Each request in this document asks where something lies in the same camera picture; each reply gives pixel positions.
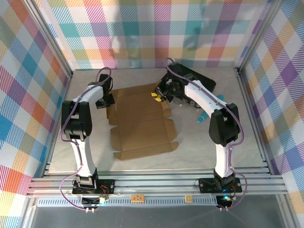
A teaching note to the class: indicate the brown cardboard paper box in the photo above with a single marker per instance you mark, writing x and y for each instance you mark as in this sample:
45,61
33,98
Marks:
140,123

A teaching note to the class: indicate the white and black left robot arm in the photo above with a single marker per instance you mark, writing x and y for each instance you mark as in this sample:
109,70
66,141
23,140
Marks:
84,156

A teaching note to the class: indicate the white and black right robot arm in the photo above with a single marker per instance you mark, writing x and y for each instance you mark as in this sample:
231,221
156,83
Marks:
223,161

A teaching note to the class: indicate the black connector box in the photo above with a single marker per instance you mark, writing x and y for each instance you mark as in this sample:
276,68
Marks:
90,201
223,200

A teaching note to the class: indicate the flat black tray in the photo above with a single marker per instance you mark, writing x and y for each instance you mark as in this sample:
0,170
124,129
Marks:
206,83

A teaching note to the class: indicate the teal plastic tube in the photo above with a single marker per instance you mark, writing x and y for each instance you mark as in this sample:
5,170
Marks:
202,117

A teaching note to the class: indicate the orange wooden tag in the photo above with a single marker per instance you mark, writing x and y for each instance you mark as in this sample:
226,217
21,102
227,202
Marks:
137,197

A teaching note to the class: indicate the small pale wooden block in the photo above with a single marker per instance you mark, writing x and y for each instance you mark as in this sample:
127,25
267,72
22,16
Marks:
188,198

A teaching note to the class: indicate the aluminium rail beams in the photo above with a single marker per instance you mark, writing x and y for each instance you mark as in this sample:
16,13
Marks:
154,184

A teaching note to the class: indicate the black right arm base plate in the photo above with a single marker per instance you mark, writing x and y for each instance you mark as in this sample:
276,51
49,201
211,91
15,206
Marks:
206,185

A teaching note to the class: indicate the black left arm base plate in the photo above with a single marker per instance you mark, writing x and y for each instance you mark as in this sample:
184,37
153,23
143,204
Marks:
107,186

